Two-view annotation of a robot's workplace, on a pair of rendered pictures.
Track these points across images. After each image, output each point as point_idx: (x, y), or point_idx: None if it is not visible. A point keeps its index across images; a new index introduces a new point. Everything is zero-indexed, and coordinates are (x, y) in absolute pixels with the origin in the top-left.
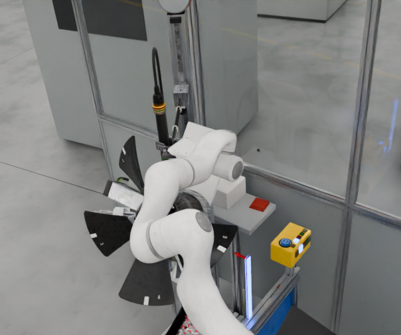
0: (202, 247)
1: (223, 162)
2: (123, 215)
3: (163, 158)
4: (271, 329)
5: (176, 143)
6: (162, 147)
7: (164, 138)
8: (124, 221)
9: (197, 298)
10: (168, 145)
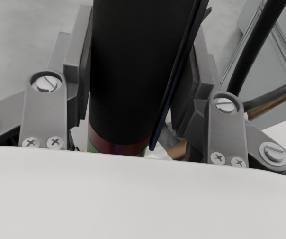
0: None
1: None
2: (72, 138)
3: (87, 142)
4: None
5: (145, 177)
6: (28, 78)
7: (114, 15)
8: (69, 148)
9: None
10: (138, 105)
